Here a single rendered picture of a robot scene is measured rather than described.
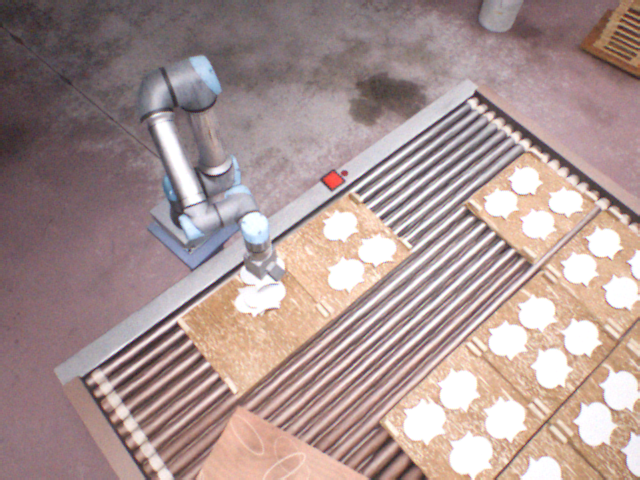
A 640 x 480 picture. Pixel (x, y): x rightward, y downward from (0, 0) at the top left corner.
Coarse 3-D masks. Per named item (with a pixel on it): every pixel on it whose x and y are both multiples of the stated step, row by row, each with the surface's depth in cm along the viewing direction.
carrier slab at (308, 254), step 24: (360, 216) 203; (288, 240) 197; (312, 240) 197; (360, 240) 198; (288, 264) 192; (312, 264) 193; (336, 264) 193; (384, 264) 194; (312, 288) 188; (360, 288) 189; (336, 312) 184
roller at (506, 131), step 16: (512, 128) 229; (496, 144) 226; (464, 160) 219; (448, 176) 215; (432, 192) 212; (400, 208) 208; (192, 368) 176; (208, 368) 176; (176, 384) 172; (160, 400) 170; (144, 416) 168; (128, 432) 166
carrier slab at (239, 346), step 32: (224, 288) 187; (288, 288) 188; (192, 320) 181; (224, 320) 182; (256, 320) 182; (288, 320) 182; (320, 320) 183; (224, 352) 176; (256, 352) 177; (288, 352) 177
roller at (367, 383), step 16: (512, 256) 199; (496, 272) 196; (464, 288) 193; (480, 288) 194; (448, 304) 189; (432, 320) 186; (416, 336) 183; (400, 352) 180; (384, 368) 177; (368, 384) 174; (352, 400) 172; (336, 416) 170; (304, 432) 168; (320, 432) 168
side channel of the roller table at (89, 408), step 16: (64, 384) 168; (80, 384) 169; (80, 400) 166; (96, 400) 169; (80, 416) 164; (96, 416) 164; (96, 432) 162; (112, 432) 162; (112, 448) 160; (128, 448) 163; (112, 464) 158; (128, 464) 158
